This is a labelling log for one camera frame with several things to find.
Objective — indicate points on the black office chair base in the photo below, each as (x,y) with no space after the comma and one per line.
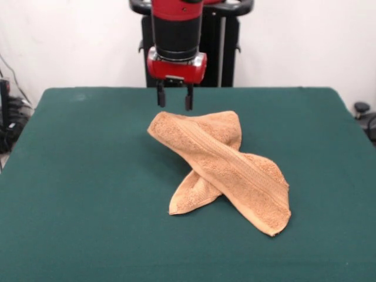
(362,107)

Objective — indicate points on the black electrical box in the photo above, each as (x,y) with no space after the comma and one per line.
(4,97)

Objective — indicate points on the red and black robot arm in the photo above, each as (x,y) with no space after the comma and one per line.
(176,32)

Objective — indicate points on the red robot base disc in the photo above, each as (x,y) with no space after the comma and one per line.
(211,1)

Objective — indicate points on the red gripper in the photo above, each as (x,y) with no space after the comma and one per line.
(176,70)

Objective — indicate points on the dark green table cloth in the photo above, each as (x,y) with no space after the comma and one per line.
(88,191)

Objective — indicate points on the orange terry towel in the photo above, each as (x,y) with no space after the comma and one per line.
(220,164)

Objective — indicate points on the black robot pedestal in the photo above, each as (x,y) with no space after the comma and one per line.
(213,44)

